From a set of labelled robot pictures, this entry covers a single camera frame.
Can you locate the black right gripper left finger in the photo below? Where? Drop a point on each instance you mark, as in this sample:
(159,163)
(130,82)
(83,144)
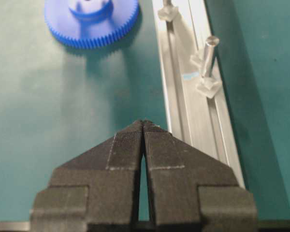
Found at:
(97,191)

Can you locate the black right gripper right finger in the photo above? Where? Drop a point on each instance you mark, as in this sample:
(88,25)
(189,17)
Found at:
(191,191)

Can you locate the large blue plastic gear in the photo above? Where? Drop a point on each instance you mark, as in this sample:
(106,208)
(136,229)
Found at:
(89,24)

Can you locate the tall steel shaft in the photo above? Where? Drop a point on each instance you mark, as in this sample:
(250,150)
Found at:
(209,55)

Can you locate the long aluminium extrusion rail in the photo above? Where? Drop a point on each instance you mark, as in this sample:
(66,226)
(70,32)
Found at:
(192,117)

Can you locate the clear plastic shaft bracket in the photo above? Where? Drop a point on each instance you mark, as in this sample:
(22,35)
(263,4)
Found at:
(206,85)
(168,13)

